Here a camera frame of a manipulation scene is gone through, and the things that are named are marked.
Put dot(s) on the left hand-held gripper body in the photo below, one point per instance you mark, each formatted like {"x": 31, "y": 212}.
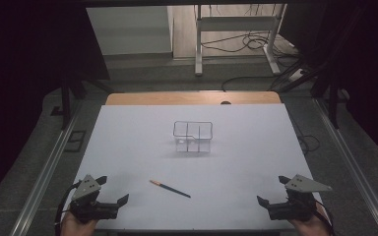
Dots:
{"x": 88, "y": 209}

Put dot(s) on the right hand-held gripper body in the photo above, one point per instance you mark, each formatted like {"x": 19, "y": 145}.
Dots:
{"x": 295, "y": 209}

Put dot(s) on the dark blue pencil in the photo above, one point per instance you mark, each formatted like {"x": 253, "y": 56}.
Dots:
{"x": 170, "y": 188}

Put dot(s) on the clear plastic pen holder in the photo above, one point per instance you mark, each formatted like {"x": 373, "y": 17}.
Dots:
{"x": 177, "y": 135}

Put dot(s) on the person's left hand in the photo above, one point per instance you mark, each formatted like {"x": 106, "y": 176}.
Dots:
{"x": 75, "y": 228}

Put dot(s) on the person's right hand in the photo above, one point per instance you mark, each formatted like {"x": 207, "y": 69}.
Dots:
{"x": 313, "y": 227}

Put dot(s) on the black floor socket plate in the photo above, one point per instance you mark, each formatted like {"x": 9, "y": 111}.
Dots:
{"x": 75, "y": 141}

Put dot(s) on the white table mat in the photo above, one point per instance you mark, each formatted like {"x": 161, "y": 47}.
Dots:
{"x": 144, "y": 147}

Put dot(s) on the black metal stand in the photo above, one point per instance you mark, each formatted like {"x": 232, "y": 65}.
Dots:
{"x": 66, "y": 105}
{"x": 333, "y": 108}

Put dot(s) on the white power strip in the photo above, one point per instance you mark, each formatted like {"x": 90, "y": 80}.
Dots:
{"x": 297, "y": 74}

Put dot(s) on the aluminium floor rail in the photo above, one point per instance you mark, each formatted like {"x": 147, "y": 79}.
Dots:
{"x": 46, "y": 173}
{"x": 354, "y": 167}

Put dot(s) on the white wall panel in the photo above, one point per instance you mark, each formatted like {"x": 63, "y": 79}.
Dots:
{"x": 128, "y": 29}

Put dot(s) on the white metal desk frame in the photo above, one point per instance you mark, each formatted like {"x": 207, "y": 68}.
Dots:
{"x": 236, "y": 23}

